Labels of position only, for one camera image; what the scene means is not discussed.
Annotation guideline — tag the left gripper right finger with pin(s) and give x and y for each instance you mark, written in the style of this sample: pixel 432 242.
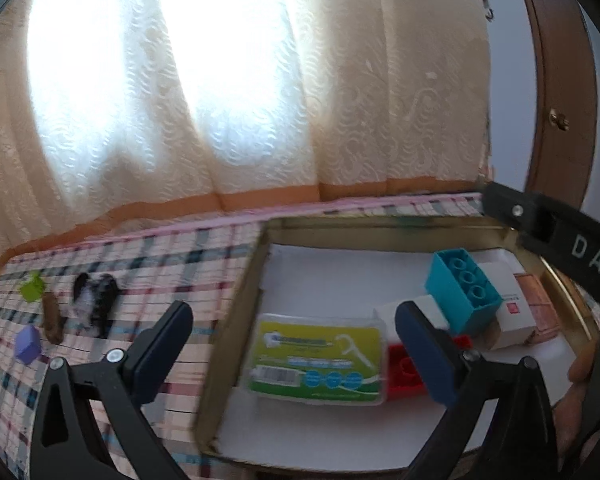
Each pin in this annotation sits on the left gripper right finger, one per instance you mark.
pixel 520 442

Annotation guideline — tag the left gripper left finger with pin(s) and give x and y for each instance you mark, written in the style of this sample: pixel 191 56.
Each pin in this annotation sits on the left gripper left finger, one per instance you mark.
pixel 66 441

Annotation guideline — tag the brown folding comb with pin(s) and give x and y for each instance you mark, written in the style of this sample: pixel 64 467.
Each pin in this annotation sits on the brown folding comb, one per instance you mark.
pixel 53 322

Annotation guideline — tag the blue toy brick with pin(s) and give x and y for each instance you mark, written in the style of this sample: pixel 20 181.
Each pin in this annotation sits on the blue toy brick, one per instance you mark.
pixel 466 297

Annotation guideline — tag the red toy brick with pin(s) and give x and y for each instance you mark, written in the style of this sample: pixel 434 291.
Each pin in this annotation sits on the red toy brick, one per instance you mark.
pixel 405 372

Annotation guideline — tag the green toy cube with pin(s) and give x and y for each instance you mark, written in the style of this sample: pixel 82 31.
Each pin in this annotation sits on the green toy cube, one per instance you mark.
pixel 32 288

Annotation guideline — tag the dental floss pick pack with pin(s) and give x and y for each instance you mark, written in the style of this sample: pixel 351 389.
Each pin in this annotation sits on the dental floss pick pack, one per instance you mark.
pixel 322 361

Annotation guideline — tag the person hand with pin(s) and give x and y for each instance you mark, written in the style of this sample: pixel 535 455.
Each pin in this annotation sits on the person hand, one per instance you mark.
pixel 567 412

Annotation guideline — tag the brown wooden door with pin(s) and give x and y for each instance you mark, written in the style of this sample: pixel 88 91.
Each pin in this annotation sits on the brown wooden door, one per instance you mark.
pixel 562 161

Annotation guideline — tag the copper embossed box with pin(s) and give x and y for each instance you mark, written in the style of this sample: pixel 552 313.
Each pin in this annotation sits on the copper embossed box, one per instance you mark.
pixel 547 324

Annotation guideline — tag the white small box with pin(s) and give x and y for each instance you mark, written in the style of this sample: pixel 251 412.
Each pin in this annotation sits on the white small box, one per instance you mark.
pixel 513 322

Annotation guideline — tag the purple toy cube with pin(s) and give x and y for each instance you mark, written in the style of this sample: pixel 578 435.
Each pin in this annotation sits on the purple toy cube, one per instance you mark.
pixel 28 344

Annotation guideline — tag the brass door knob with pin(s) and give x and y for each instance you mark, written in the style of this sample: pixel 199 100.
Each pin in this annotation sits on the brass door knob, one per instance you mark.
pixel 558 120

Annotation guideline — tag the plaid bed sheet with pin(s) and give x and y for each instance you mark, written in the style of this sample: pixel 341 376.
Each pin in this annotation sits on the plaid bed sheet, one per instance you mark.
pixel 197 262

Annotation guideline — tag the gold tin tray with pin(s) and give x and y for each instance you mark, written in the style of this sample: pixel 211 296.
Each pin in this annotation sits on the gold tin tray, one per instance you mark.
pixel 329 267

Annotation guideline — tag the cream lace curtain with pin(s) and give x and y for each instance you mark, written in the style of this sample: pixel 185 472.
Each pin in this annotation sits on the cream lace curtain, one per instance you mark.
pixel 119 110

